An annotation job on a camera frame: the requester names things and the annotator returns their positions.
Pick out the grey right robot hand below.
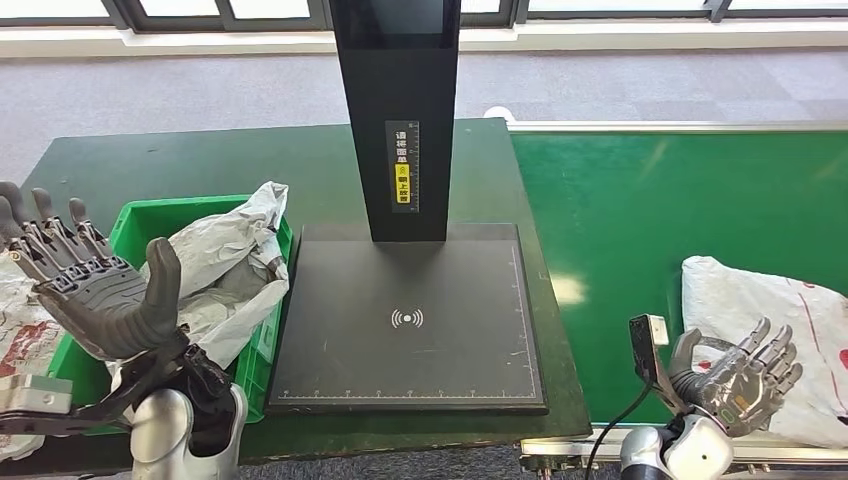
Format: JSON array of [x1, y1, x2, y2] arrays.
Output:
[[667, 316, 804, 439]]

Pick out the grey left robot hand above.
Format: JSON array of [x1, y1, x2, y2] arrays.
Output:
[[0, 180, 183, 362]]

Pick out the white parcel bag red marks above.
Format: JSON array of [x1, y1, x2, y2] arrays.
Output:
[[680, 256, 848, 451]]

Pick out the grey parcel bag red print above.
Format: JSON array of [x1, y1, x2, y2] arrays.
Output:
[[139, 181, 291, 299]]

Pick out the green conveyor belt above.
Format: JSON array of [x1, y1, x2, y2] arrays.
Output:
[[511, 131, 848, 427]]

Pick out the black inbound scanner machine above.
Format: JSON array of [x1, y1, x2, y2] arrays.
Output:
[[266, 0, 549, 416]]

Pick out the flat white bag red print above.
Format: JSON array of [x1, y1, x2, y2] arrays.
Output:
[[0, 251, 71, 463]]

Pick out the green plastic crate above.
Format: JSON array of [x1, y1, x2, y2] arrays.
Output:
[[46, 193, 295, 436]]

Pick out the dark green table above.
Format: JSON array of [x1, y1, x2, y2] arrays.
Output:
[[0, 119, 593, 478]]

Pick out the white window sill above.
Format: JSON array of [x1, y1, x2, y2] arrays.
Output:
[[0, 15, 848, 61]]

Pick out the aluminium conveyor frame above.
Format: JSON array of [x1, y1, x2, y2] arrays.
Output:
[[483, 105, 848, 480]]

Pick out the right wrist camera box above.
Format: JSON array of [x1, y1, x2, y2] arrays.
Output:
[[629, 314, 672, 412]]

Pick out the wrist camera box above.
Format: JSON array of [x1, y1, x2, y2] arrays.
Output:
[[629, 314, 672, 412], [0, 374, 74, 416]]

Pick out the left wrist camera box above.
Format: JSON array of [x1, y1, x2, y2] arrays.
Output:
[[0, 374, 74, 416]]

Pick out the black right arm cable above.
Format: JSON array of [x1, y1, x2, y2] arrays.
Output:
[[582, 377, 658, 480]]

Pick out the dark window frame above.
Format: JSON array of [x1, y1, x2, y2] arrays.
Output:
[[0, 0, 848, 34]]

